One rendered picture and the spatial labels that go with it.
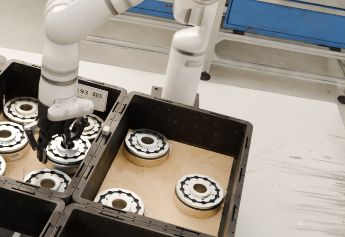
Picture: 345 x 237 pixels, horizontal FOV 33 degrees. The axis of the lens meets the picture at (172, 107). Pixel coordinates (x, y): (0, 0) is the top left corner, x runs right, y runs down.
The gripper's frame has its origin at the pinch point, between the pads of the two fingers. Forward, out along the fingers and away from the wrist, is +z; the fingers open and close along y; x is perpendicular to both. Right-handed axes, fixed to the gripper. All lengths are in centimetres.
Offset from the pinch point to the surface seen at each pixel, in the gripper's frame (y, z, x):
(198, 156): -33.0, 4.2, 8.5
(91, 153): -3.9, -5.7, 8.9
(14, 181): 12.7, -5.7, 11.3
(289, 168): -66, 17, 10
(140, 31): -143, 87, -185
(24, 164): 5.0, 4.3, -3.1
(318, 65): -233, 87, -116
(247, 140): -39.2, -4.5, 15.7
